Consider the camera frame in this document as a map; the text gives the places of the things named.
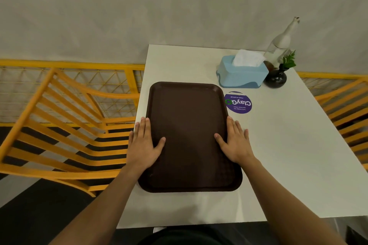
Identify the person's left hand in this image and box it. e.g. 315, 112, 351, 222
126, 117, 166, 175

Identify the person's right hand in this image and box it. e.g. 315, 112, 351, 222
214, 116, 256, 166

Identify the dark brown plastic tray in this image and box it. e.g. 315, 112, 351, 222
138, 81, 243, 193

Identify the person's right forearm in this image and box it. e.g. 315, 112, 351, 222
241, 157, 347, 245

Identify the person's left forearm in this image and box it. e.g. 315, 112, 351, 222
49, 164, 150, 245

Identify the round purple sticker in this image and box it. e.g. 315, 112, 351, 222
224, 91, 253, 114

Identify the blue tissue box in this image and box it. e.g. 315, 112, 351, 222
216, 55, 269, 89

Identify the small black round vase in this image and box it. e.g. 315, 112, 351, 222
263, 64, 288, 89

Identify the yellow slatted chair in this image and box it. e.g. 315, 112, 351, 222
314, 77, 368, 171
0, 67, 141, 198

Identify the white tissue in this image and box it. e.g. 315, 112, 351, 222
232, 49, 267, 67

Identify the yellow mesh railing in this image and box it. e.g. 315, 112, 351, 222
0, 59, 145, 127
296, 71, 368, 96

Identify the green plant sprig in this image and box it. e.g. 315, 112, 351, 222
280, 50, 297, 71

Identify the person's black clothing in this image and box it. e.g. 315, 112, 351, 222
137, 225, 234, 245

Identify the clear glass bottle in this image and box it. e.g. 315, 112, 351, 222
263, 16, 301, 69

